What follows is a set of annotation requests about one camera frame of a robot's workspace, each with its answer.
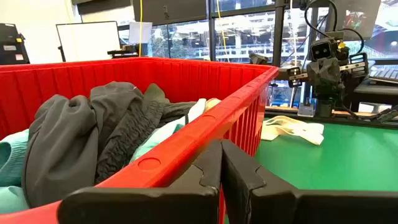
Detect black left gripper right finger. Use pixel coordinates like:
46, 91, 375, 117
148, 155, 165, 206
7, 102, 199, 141
221, 139, 398, 224

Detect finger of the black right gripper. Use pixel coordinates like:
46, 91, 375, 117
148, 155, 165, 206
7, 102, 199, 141
287, 66, 302, 88
348, 52, 370, 78

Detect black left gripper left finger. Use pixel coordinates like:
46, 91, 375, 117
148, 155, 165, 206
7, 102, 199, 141
57, 139, 223, 224

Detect dark grey shorts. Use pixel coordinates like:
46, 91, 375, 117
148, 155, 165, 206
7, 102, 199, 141
21, 81, 200, 208

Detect teal shorts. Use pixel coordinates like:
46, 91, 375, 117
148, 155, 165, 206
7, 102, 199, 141
0, 116, 187, 215

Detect red plastic laundry bin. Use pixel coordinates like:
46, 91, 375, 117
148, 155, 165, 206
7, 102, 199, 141
0, 57, 280, 224

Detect black computer keyboard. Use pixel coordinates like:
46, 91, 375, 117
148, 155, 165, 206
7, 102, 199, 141
368, 65, 398, 85

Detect dark monitor screen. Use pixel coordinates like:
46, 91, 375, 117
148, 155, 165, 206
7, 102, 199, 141
334, 0, 382, 41

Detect cream canvas tote bag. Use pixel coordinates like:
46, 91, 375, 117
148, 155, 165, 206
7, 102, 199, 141
260, 115, 325, 146

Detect green work mat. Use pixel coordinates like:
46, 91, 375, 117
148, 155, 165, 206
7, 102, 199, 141
264, 107, 398, 130

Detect dark green garment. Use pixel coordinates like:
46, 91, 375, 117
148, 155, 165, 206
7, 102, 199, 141
142, 83, 170, 104

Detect white paper sheet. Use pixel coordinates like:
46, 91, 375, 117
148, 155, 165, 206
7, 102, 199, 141
129, 21, 153, 45

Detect white board on stand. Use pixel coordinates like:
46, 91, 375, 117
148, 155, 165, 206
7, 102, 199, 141
55, 21, 121, 63

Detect black equipment case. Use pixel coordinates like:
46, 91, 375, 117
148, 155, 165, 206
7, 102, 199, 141
0, 23, 30, 65

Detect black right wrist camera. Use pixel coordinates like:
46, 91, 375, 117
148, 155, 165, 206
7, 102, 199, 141
310, 37, 334, 62

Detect black vertical post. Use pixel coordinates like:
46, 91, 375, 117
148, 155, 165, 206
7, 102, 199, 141
272, 0, 286, 67

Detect yellow hanging cable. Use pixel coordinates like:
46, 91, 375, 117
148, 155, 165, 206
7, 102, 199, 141
216, 0, 230, 63
138, 0, 144, 57

